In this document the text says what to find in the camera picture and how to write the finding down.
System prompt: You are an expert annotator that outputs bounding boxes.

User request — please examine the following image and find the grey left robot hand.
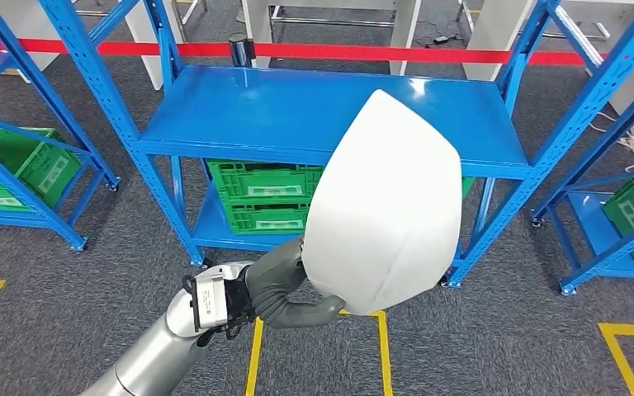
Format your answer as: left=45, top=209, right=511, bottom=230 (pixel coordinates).
left=243, top=236, right=347, bottom=330

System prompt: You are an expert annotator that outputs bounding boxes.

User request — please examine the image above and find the white curved shell part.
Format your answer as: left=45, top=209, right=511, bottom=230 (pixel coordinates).
left=300, top=88, right=464, bottom=317

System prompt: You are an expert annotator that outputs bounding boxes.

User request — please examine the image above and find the red barrier tape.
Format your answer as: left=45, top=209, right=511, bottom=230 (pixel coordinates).
left=0, top=35, right=634, bottom=68

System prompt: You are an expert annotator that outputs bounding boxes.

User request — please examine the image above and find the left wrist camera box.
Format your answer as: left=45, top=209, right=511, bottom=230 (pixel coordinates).
left=190, top=273, right=229, bottom=332

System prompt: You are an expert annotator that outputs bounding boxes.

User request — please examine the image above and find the black stanchion post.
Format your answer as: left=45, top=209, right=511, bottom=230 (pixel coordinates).
left=227, top=32, right=257, bottom=68

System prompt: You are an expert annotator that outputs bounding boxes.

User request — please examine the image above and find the black power adapter cable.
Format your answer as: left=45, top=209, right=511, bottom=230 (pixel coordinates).
left=423, top=33, right=463, bottom=48

